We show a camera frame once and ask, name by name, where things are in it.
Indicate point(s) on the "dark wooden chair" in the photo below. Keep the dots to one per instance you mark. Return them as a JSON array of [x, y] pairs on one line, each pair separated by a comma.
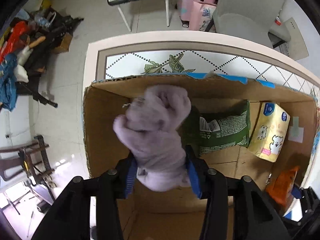
[[28, 163]]

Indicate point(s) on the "grey chair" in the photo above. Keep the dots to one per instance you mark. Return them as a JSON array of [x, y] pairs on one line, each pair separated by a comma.
[[278, 33], [247, 19]]

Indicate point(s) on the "small cardboard box on floor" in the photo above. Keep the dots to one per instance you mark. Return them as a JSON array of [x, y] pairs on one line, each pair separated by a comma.
[[63, 45]]

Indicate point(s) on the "green wet wipes pack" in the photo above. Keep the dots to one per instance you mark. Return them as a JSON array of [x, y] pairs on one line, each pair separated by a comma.
[[209, 132]]

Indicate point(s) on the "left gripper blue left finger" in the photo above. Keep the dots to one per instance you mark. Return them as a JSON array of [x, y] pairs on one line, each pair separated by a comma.
[[131, 174]]

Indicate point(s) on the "white board against wall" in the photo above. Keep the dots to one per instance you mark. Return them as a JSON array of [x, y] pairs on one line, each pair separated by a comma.
[[296, 48]]

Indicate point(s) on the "grey chair front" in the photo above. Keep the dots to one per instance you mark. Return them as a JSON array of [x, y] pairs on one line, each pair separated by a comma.
[[247, 19]]

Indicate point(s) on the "grey chair rear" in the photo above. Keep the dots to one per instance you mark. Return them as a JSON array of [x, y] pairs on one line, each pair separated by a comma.
[[278, 33]]

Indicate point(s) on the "lilac cloth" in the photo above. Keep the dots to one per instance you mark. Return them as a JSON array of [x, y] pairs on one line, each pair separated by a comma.
[[149, 130]]

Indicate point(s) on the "orange panda snack bag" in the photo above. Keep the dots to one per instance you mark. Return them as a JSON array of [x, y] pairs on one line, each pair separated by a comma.
[[280, 189]]

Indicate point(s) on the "yellow Vinda tissue pack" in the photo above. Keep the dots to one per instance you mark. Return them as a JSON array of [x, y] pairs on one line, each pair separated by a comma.
[[269, 133]]

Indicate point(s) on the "pile of clothes on rack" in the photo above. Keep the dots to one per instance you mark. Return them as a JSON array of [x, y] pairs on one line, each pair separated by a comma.
[[16, 48]]

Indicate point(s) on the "pink paper bag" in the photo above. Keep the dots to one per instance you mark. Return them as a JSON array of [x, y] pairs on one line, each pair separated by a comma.
[[201, 16]]

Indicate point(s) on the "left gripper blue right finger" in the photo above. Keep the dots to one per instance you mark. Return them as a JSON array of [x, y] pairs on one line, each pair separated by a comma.
[[193, 166]]

